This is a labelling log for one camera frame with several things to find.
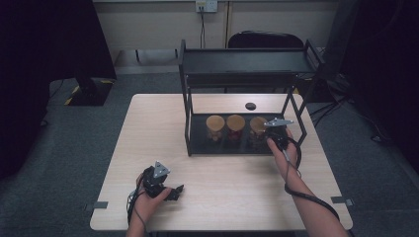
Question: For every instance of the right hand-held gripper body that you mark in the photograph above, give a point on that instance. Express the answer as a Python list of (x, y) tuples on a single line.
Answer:
[(280, 136)]

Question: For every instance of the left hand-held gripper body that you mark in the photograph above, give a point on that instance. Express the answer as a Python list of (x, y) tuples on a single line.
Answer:
[(159, 171)]

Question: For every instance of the glass jar with dark contents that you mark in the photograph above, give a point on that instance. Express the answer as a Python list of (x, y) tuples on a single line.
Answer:
[(257, 124)]

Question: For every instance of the glass jar with red contents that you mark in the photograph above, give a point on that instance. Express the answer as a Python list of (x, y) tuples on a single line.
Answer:
[(235, 122)]

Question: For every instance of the tan cup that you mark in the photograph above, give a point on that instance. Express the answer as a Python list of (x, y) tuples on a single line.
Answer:
[(215, 122)]

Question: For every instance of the black metal shelf rack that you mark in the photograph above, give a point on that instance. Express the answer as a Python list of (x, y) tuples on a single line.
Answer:
[(243, 62)]

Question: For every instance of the person's right hand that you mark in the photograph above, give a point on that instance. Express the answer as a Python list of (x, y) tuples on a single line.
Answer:
[(290, 161)]

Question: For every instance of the person's left hand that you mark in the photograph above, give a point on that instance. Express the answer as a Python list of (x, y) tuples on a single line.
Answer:
[(146, 205)]

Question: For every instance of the pile of wooden balls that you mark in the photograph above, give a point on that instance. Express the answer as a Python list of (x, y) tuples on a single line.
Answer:
[(214, 135)]

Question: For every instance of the grey tape strip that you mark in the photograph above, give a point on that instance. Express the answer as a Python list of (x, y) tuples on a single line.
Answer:
[(97, 205), (341, 199)]

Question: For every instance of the black chair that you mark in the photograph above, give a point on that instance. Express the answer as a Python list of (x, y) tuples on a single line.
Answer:
[(263, 41)]

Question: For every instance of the black stand base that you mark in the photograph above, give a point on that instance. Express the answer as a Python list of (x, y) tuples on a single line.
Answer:
[(90, 94)]

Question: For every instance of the dark curtain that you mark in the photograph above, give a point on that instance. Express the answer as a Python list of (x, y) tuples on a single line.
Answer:
[(39, 65), (388, 49)]

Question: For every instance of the white wall conduit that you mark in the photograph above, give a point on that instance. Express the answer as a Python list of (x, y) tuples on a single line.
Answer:
[(227, 23)]

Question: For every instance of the dark metal post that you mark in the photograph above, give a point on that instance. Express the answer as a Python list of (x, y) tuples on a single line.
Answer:
[(342, 33)]

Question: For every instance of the white wall outlet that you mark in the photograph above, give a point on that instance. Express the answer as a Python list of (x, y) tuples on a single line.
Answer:
[(206, 6)]

